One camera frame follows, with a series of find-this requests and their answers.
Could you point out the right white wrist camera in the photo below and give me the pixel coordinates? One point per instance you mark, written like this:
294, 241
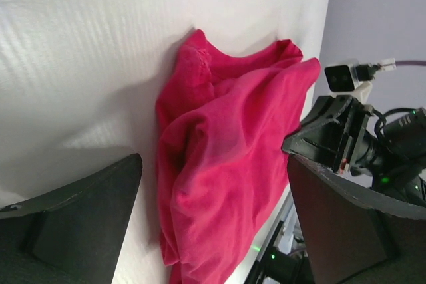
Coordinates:
342, 79

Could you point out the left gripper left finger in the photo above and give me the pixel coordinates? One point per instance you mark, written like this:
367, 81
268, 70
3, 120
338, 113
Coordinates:
73, 234

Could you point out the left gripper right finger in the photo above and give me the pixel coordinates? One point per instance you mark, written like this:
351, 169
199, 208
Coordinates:
354, 234

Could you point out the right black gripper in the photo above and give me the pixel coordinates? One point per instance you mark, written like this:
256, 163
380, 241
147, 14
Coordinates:
334, 134

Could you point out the pink t shirt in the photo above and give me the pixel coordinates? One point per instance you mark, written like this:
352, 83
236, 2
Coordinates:
219, 165

